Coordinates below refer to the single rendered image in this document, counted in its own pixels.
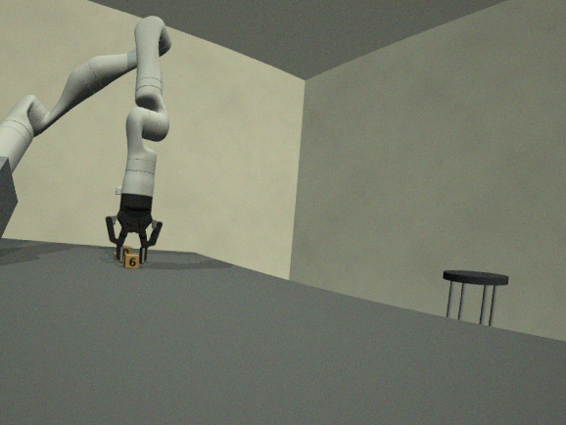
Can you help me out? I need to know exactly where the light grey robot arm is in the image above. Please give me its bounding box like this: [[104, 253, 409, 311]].
[[0, 16, 171, 197]]

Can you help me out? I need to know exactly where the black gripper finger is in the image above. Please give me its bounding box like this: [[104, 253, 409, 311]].
[[138, 218, 163, 264], [106, 215, 133, 263]]

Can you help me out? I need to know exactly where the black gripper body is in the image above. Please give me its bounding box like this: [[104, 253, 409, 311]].
[[117, 193, 153, 234]]

